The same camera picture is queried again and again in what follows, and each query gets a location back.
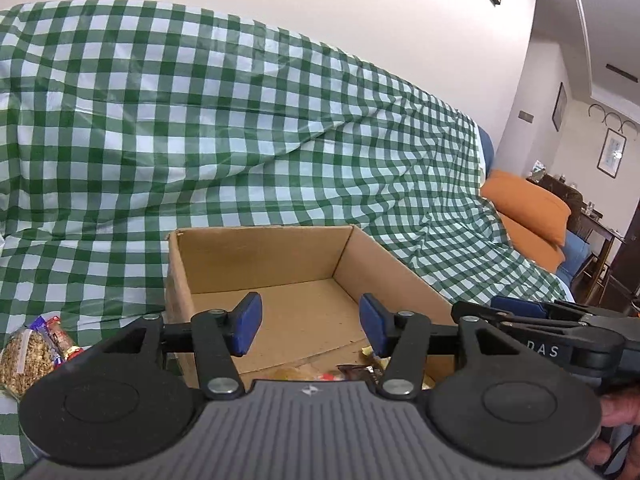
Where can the pale framed wall picture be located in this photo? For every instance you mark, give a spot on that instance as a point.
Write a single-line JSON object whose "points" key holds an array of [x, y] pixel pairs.
{"points": [[612, 152]]}

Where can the dark wooden door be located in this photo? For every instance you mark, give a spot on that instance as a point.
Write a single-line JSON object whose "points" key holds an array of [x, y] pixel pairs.
{"points": [[629, 260]]}

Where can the small blue snack packet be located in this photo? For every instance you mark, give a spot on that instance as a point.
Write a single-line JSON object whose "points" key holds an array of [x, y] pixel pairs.
{"points": [[37, 323]]}

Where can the curved metal wall decoration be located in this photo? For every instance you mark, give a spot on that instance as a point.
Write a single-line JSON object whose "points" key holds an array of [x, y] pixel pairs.
{"points": [[612, 116]]}

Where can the orange cushion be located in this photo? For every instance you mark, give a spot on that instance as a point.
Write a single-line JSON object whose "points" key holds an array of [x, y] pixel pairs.
{"points": [[532, 252], [530, 197]]}

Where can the small pale ornament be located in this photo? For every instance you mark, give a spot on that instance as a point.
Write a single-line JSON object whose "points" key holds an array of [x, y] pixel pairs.
{"points": [[537, 170]]}

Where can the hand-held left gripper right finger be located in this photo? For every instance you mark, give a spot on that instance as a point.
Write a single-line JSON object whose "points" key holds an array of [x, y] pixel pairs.
{"points": [[374, 322]]}

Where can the cardboard box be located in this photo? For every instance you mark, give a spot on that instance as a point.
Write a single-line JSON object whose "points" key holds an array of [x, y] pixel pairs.
{"points": [[300, 265]]}

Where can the yellow and blue snack packet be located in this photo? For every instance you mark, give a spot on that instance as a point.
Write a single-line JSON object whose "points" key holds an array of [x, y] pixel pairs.
{"points": [[367, 352]]}

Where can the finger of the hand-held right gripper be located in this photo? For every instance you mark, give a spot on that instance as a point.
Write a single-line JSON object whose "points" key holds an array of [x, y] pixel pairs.
{"points": [[475, 311], [520, 306]]}

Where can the clear bag of granola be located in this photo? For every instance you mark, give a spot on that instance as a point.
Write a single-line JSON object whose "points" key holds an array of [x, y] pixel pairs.
{"points": [[25, 360]]}

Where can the wall air vent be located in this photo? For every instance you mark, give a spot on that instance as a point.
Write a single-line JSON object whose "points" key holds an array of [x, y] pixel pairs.
{"points": [[621, 72]]}

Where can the small dark framed picture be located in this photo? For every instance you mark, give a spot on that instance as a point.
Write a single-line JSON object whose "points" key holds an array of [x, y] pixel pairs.
{"points": [[559, 106]]}

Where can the green checkered tablecloth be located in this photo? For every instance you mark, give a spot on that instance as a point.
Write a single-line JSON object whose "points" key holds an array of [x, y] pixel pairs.
{"points": [[200, 110]]}

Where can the wooden chair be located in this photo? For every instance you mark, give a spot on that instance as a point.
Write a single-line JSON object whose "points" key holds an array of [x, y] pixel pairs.
{"points": [[597, 240]]}

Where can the red gold-ended snack packet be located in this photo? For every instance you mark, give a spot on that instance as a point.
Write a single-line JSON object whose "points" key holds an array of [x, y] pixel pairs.
{"points": [[62, 340]]}

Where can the person's right hand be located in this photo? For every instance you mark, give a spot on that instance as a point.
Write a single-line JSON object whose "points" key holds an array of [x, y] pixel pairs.
{"points": [[622, 410]]}

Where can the clear bag of orange nuts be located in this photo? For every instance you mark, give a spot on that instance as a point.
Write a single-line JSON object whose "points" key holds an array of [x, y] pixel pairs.
{"points": [[295, 373]]}

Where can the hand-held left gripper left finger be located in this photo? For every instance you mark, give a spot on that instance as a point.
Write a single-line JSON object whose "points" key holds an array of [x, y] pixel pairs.
{"points": [[247, 322]]}

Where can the wall switch plate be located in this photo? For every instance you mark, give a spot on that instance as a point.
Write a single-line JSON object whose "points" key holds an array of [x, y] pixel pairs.
{"points": [[525, 116]]}

